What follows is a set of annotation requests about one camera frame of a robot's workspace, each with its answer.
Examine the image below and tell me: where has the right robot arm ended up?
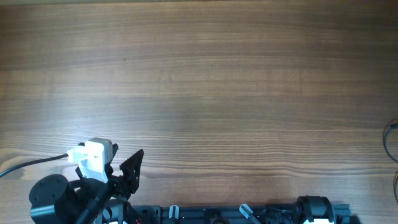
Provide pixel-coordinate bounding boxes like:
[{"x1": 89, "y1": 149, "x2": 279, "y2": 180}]
[{"x1": 294, "y1": 196, "x2": 335, "y2": 223}]

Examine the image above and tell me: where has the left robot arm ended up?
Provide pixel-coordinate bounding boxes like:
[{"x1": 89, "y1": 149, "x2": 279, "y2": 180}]
[{"x1": 29, "y1": 149, "x2": 144, "y2": 224}]

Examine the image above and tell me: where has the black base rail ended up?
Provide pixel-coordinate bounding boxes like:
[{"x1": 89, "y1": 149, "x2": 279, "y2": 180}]
[{"x1": 130, "y1": 203, "x2": 359, "y2": 224}]

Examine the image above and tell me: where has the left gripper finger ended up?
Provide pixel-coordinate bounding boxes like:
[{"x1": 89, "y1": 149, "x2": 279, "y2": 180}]
[
  {"x1": 110, "y1": 143, "x2": 119, "y2": 161},
  {"x1": 119, "y1": 149, "x2": 144, "y2": 194}
]

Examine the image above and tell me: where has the left camera cable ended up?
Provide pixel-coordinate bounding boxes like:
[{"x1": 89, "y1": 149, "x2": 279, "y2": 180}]
[{"x1": 0, "y1": 153, "x2": 69, "y2": 179}]

